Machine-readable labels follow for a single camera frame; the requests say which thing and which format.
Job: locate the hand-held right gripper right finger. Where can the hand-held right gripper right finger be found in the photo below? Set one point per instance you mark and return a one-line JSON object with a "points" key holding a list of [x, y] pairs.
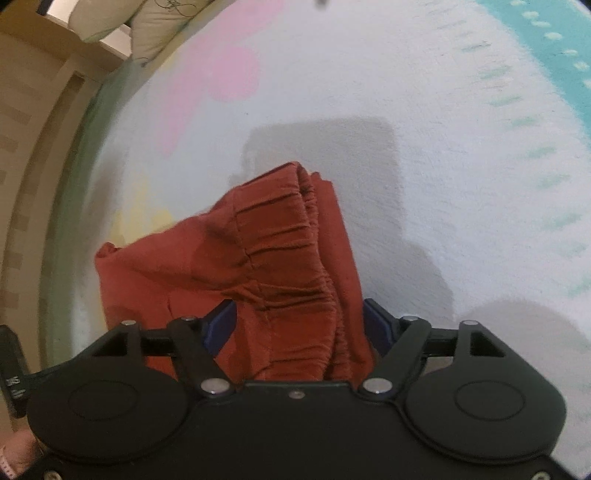
{"points": [[381, 323]]}

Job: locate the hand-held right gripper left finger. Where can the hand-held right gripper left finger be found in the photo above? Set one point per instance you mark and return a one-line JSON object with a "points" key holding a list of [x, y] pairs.
{"points": [[221, 327]]}

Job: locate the red pants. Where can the red pants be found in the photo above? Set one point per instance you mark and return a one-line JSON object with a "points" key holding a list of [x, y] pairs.
{"points": [[277, 258]]}

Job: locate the person's left hand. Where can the person's left hand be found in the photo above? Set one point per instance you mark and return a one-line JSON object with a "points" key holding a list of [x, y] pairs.
{"points": [[21, 454]]}

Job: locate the pastel patterned bed sheet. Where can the pastel patterned bed sheet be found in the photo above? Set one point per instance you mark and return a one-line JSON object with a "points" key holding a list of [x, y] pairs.
{"points": [[415, 138]]}

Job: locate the floral pillow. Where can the floral pillow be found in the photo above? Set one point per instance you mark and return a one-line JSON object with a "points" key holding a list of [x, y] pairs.
{"points": [[138, 23]]}

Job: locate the beige wooden bed frame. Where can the beige wooden bed frame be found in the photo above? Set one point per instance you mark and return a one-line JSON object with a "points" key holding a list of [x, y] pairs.
{"points": [[32, 138]]}

